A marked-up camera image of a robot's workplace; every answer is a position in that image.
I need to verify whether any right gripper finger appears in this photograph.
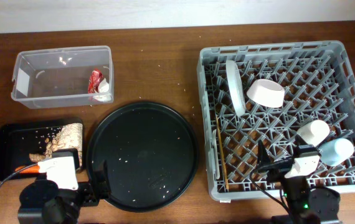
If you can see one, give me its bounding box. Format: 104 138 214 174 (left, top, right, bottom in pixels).
257 140 271 169
295 134 310 147

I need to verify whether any white cup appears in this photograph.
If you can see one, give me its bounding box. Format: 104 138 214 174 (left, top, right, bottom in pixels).
296 119 330 146

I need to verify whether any orange carrot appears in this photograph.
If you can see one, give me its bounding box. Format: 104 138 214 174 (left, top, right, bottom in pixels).
15 165 40 174

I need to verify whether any blue cup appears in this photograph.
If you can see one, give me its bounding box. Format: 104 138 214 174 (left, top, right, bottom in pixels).
319 138 354 167

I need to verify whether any brown food chunk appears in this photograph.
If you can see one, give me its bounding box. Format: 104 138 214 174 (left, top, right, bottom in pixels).
29 154 46 163

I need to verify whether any food scraps pile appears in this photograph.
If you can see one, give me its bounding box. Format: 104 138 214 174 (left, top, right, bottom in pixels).
29 123 83 163

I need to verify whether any wooden chopstick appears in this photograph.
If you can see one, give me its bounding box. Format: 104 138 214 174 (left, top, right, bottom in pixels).
215 115 229 192

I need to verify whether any pink bowl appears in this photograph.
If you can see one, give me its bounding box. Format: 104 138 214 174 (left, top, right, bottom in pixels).
247 79 285 108

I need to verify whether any grey plate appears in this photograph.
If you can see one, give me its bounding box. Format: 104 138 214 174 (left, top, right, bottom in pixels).
225 60 245 116

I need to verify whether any white tissue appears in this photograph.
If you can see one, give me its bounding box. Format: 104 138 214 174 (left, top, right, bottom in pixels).
93 78 112 102

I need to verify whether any red snack wrapper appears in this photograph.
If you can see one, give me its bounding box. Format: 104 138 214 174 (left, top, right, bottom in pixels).
88 69 103 93

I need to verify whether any white plastic fork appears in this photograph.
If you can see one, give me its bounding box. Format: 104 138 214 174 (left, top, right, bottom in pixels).
211 129 220 180

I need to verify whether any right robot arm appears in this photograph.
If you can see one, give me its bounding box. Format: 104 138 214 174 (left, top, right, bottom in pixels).
250 136 341 224

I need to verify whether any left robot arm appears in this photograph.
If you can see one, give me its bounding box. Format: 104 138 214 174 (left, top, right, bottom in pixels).
16 148 111 223

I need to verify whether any grey dishwasher rack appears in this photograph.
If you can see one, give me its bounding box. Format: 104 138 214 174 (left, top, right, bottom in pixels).
197 40 355 202

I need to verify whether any black rectangular tray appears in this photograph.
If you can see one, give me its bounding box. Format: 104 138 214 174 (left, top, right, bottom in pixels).
0 118 83 181

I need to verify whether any round black tray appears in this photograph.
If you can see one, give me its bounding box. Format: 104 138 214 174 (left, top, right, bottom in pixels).
86 101 199 212

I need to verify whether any clear plastic bin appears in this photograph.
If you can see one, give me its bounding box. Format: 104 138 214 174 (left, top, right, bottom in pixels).
11 45 114 109

